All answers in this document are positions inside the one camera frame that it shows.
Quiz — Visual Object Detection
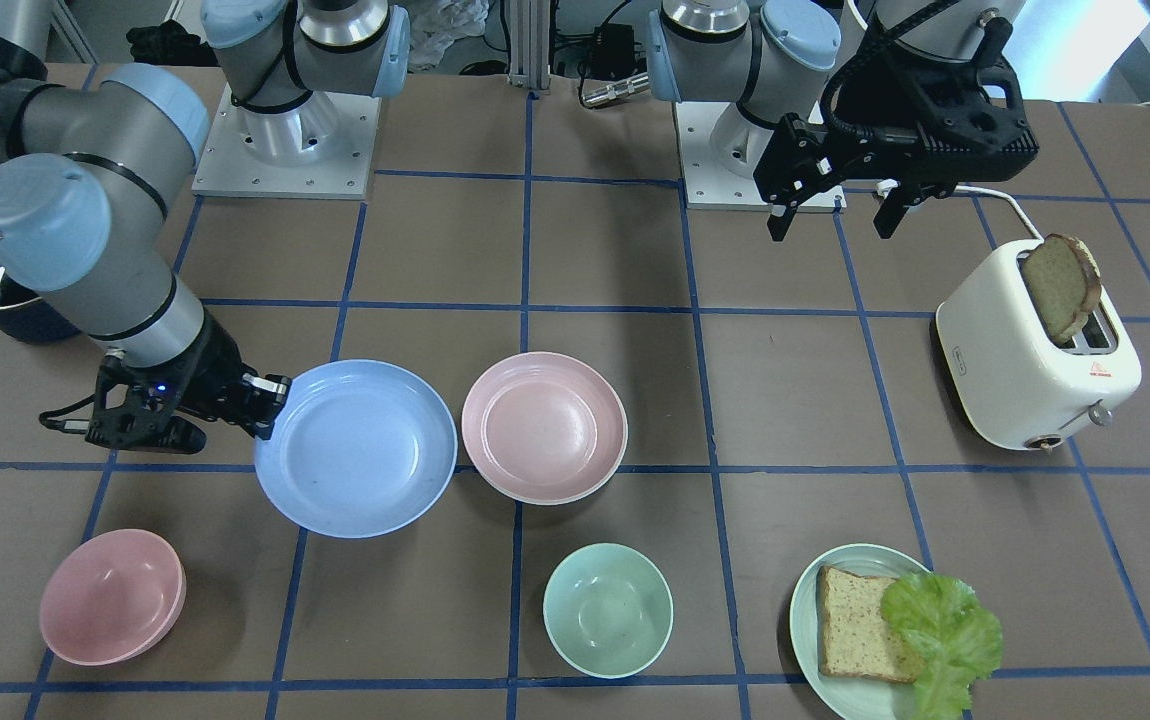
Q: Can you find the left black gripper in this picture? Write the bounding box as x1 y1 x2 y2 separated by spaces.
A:
753 55 1040 242

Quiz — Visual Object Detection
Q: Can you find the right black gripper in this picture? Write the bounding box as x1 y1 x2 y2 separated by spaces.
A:
85 315 292 454

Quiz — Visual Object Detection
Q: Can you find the blue plate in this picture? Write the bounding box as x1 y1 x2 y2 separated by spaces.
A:
252 359 459 539

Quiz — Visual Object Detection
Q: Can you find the pink plate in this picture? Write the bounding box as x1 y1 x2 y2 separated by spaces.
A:
461 352 629 506

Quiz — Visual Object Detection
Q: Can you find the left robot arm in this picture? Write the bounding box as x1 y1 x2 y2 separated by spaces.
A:
645 1 1040 242

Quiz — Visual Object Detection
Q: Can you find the bread slice in toaster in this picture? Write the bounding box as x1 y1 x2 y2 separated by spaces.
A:
1019 233 1104 345

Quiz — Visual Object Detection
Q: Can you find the pink bowl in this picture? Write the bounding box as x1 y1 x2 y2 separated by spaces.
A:
39 529 187 667

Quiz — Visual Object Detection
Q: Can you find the white toaster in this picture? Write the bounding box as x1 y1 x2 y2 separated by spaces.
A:
933 238 1142 451

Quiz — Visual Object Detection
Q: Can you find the green bowl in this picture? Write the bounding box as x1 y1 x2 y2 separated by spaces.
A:
542 543 675 679

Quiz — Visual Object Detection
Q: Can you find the lettuce leaf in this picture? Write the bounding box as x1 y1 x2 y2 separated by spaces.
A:
880 570 1004 719

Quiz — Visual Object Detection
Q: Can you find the bread slice on plate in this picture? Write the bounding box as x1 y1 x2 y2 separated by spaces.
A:
817 565 923 684

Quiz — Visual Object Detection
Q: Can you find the green plate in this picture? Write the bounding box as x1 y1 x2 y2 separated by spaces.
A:
787 543 923 719

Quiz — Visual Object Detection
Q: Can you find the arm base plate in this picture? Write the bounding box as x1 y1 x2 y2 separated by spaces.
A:
192 92 382 201
673 100 848 213

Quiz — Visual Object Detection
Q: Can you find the white toaster power cable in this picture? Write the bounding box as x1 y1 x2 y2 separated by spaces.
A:
875 179 1047 242

